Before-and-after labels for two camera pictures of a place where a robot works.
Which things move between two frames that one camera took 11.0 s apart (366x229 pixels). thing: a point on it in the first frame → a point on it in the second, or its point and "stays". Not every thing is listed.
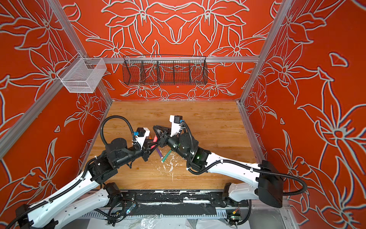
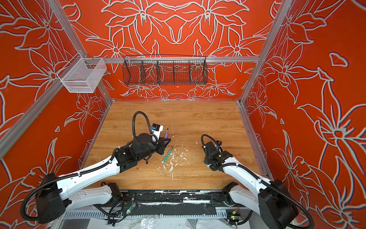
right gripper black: x=167 y=139 → x=210 y=147
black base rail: x=179 y=198 stays
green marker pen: x=167 y=156 stays
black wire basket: x=165 y=69 stays
